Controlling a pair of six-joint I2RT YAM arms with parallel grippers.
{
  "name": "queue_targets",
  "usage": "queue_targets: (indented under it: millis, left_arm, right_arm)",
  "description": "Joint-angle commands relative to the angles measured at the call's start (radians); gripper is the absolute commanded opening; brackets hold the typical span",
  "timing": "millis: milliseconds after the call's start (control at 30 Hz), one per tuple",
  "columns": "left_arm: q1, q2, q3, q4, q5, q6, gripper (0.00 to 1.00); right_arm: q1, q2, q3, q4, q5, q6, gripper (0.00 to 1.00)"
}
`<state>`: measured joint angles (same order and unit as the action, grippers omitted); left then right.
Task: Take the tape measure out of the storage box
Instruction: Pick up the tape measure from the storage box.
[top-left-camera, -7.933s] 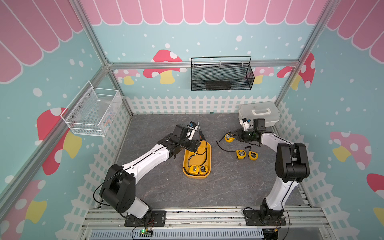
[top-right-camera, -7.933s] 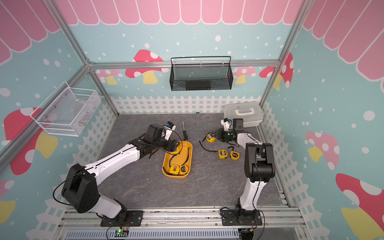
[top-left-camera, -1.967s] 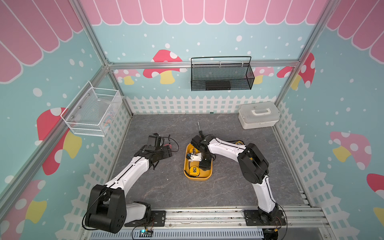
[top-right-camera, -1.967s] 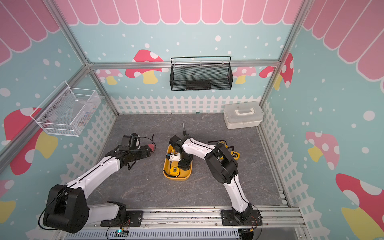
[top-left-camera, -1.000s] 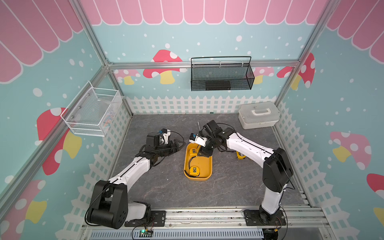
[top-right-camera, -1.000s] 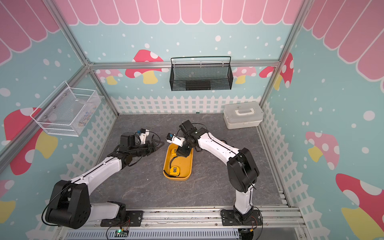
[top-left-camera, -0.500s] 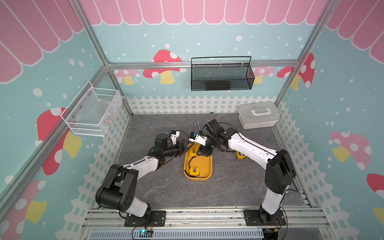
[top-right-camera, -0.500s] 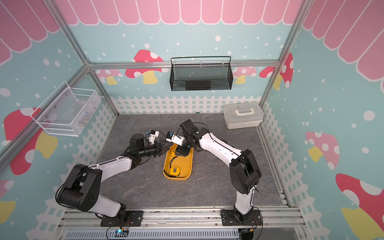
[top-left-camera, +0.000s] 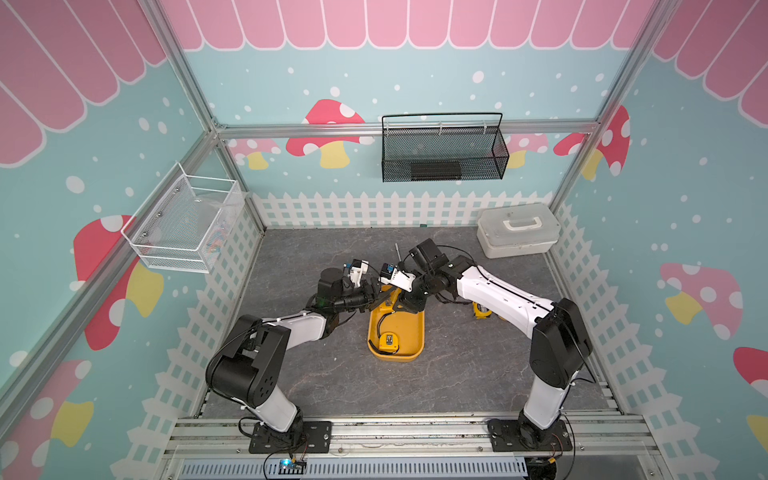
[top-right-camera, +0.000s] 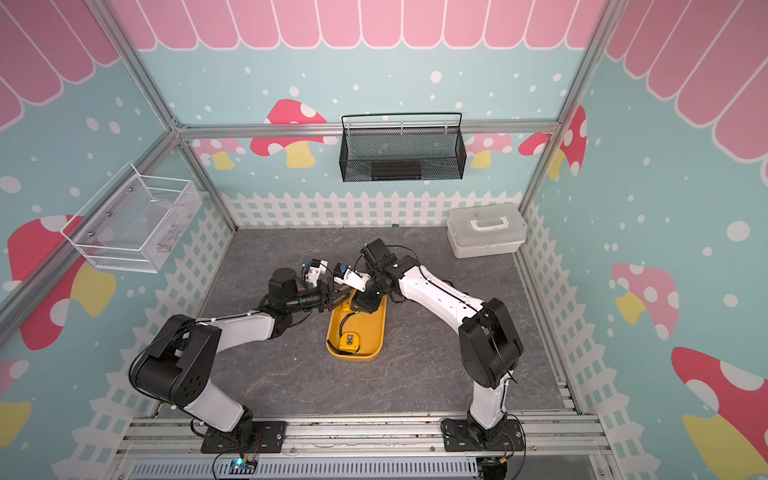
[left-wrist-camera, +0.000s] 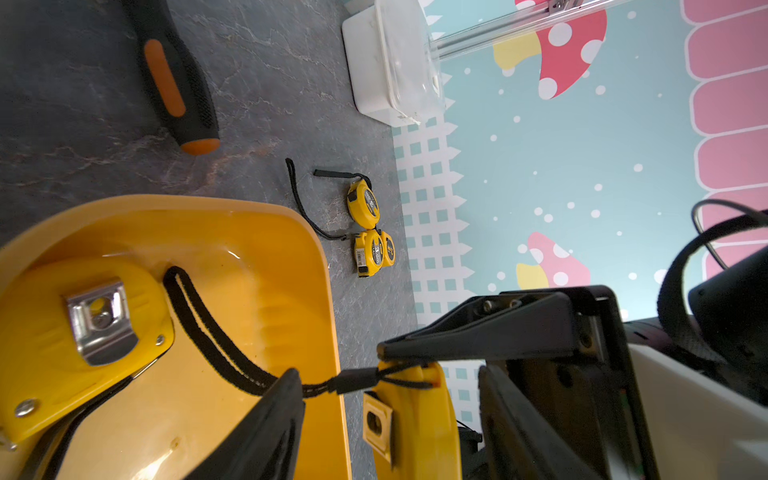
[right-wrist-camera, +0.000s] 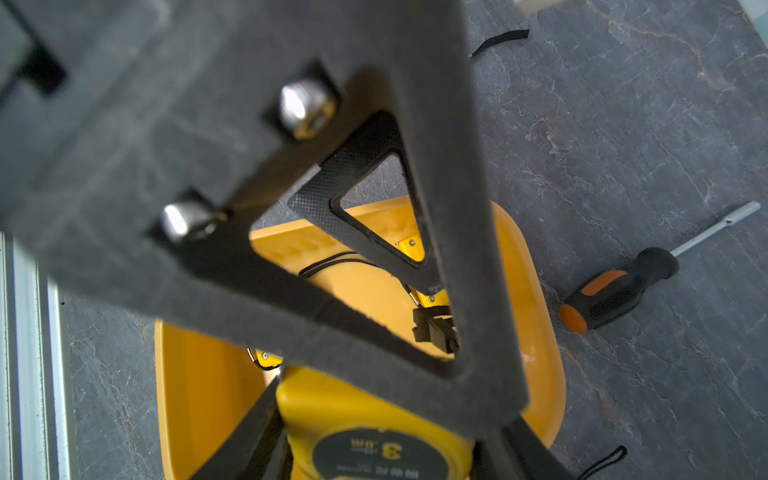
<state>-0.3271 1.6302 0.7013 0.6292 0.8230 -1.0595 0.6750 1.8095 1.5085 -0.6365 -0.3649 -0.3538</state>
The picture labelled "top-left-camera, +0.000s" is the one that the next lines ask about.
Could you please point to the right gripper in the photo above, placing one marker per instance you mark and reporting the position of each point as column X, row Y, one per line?
column 408, row 303

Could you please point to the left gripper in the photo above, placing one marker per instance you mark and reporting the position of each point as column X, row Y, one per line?
column 371, row 301

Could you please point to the yellow storage tray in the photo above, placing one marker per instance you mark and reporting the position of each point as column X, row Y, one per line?
column 410, row 328

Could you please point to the yellow 3m tape measure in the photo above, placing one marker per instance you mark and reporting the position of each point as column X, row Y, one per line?
column 480, row 311

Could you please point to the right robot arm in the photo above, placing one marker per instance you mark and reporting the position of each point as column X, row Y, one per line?
column 559, row 342

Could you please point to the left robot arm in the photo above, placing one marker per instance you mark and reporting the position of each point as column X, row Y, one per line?
column 246, row 368

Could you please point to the white plastic toolbox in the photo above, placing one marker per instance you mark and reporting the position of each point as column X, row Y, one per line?
column 517, row 230

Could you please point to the green lit circuit board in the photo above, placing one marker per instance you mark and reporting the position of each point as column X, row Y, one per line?
column 292, row 467

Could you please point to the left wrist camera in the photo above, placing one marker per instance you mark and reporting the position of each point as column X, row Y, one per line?
column 355, row 272

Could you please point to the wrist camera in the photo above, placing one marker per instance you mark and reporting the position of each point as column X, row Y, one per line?
column 393, row 276
column 355, row 272

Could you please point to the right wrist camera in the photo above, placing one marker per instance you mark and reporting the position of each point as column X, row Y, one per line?
column 393, row 276

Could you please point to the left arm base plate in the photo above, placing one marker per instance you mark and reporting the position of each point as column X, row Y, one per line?
column 303, row 436

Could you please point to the black mesh wall basket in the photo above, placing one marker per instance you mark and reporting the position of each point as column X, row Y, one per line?
column 456, row 146

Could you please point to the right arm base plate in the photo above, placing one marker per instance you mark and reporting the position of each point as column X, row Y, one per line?
column 515, row 435

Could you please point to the white wire wall basket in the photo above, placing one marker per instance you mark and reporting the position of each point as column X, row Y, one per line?
column 186, row 222

